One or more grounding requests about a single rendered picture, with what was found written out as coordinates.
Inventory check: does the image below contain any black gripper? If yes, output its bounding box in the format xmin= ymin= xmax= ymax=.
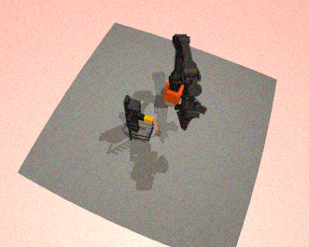
xmin=175 ymin=94 xmax=200 ymax=130

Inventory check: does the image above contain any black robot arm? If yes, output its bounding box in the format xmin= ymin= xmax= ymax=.
xmin=168 ymin=34 xmax=207 ymax=114

